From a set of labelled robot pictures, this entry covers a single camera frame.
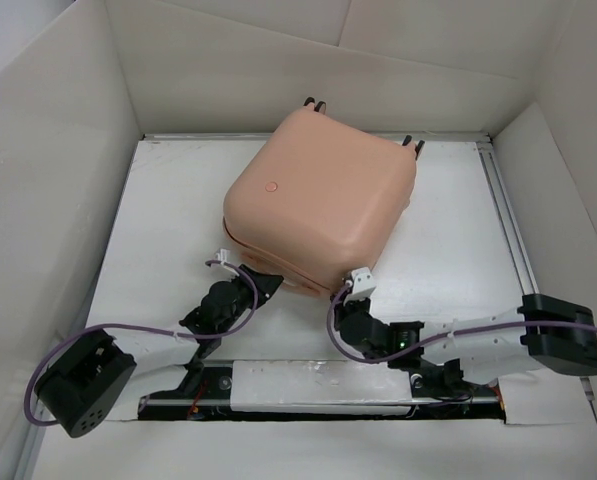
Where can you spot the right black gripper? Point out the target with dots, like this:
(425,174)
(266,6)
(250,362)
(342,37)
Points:
(341,309)

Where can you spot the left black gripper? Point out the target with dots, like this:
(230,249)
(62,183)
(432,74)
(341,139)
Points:
(266,284)

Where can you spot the pink hard-shell suitcase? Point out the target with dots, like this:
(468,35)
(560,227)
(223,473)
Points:
(319,199)

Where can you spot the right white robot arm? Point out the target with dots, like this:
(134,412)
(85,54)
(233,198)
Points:
(542,333)

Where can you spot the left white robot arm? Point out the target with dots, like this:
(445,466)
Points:
(80,380)

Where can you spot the white foam cover block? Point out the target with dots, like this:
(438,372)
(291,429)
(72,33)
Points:
(329,387)

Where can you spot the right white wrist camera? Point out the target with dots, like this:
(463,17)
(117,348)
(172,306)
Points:
(360,284)

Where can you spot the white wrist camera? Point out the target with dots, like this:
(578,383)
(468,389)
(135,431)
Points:
(360,284)
(222,257)

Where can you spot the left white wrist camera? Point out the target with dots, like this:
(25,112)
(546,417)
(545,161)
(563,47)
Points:
(222,257)

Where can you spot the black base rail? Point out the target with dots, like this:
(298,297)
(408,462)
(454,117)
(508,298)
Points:
(206,398)

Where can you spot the aluminium frame rail right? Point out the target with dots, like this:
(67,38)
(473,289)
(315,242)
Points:
(503,207)

